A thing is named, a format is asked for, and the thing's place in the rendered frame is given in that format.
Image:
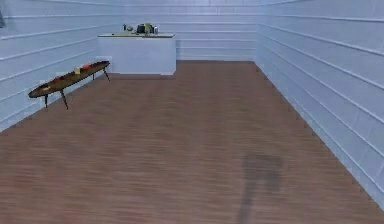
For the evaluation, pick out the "red small food item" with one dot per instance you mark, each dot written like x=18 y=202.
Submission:
x=56 y=79

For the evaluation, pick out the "red meat cut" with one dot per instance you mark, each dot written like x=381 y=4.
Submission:
x=86 y=66

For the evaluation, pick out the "black box appliance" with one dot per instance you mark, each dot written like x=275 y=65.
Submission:
x=141 y=28

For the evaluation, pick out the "white counter cabinet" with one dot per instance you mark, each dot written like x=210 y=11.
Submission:
x=138 y=53

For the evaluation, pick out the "brown oval wooden table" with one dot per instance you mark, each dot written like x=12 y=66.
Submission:
x=68 y=79

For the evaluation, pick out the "green round object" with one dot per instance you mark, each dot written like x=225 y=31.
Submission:
x=130 y=28

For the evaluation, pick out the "small dark bottle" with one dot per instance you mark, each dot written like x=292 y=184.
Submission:
x=124 y=27

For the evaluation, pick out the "silver metal cup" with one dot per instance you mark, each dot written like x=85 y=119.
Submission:
x=155 y=30

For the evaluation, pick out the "pale flat card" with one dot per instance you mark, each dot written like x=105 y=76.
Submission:
x=45 y=88

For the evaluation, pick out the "pale yellow small block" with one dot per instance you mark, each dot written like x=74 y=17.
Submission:
x=77 y=70

